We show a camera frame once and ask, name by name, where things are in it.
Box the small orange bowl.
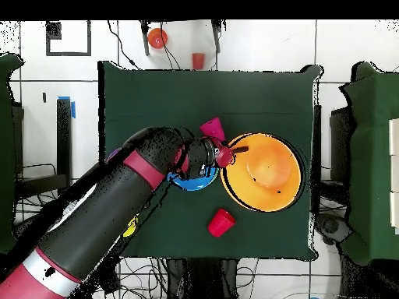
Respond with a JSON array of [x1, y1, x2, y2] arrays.
[[147, 27, 169, 50]]

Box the purple bowl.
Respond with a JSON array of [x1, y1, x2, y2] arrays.
[[106, 147, 122, 164]]

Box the short crimson cup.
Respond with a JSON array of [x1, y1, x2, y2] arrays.
[[199, 117, 226, 142]]

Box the tall red cup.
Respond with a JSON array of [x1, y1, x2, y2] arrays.
[[207, 208, 237, 238]]

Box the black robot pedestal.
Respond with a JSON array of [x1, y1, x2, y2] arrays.
[[166, 257, 241, 299]]

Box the yellow cup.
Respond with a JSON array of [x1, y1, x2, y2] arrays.
[[122, 214, 140, 238]]

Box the black metal table frame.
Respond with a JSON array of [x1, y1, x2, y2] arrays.
[[13, 97, 74, 200], [312, 104, 356, 208]]

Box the orange-red cup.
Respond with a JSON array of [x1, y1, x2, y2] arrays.
[[192, 52, 206, 70]]

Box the tangle of cables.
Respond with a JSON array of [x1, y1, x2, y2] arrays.
[[15, 163, 169, 299]]

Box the black square frame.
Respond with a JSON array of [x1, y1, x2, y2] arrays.
[[45, 20, 92, 58]]

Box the light blue bowl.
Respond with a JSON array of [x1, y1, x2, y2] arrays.
[[166, 166, 220, 192]]

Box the dark green tablecloth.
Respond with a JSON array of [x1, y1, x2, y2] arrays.
[[97, 60, 323, 261]]

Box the blue tape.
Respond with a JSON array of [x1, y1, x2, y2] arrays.
[[58, 95, 76, 119]]

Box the green cloth covered table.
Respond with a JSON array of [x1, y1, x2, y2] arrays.
[[0, 52, 30, 253], [338, 61, 399, 266]]

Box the white boxes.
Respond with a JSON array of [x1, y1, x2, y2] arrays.
[[388, 118, 399, 235]]

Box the large orange bowl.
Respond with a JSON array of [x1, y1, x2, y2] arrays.
[[220, 132, 305, 213]]

